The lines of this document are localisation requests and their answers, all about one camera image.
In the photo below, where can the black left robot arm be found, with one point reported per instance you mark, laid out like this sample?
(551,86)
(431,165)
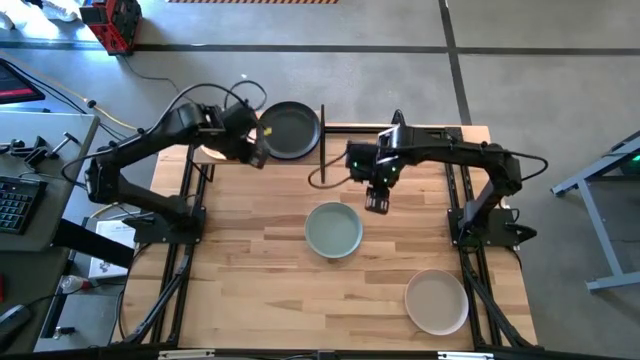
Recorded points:
(150,136)

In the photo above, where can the white printed box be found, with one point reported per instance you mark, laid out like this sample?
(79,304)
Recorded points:
(112,250)

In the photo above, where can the black table-level camera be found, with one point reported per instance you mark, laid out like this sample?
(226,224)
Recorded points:
(326,355)

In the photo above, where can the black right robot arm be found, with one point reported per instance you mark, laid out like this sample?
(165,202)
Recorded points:
(450,150)

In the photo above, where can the black monitor red stripe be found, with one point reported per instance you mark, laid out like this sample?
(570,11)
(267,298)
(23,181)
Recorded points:
(15,82)

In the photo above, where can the yellow tag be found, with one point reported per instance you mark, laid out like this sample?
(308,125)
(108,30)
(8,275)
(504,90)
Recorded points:
(268,131)

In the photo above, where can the black bar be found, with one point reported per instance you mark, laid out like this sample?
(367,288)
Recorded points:
(95,244)

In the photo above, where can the black desk clamp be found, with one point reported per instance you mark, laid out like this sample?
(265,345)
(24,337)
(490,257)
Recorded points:
(32,150)

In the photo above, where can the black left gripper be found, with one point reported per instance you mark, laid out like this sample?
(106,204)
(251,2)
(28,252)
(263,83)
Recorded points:
(240,132)

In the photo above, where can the black computer mouse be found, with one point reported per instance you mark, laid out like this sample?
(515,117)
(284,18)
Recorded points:
(12,322)

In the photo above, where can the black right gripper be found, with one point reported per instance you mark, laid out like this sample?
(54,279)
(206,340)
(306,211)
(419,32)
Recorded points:
(375,165)

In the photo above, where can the black aluminium rig frame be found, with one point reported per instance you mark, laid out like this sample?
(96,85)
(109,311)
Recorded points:
(176,320)

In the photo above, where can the grey metal table frame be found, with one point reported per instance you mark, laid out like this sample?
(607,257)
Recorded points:
(595,210)

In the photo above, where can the sage green plate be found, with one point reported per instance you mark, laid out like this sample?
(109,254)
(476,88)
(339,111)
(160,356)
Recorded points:
(333,230)

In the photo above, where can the black device green light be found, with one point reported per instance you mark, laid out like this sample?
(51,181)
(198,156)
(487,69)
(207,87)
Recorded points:
(631,164)

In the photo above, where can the grey desk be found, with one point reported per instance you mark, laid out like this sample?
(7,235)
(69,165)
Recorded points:
(55,125)

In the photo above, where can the dark charcoal plate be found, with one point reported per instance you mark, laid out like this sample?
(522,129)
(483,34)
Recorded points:
(292,131)

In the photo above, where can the beige plate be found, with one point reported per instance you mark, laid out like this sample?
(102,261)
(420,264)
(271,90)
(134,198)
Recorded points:
(436,301)

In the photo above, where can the black backlit keyboard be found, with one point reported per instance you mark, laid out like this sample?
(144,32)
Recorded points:
(17,205)

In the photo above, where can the clear bottle red cap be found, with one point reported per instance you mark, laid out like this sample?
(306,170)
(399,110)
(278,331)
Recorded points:
(75,285)

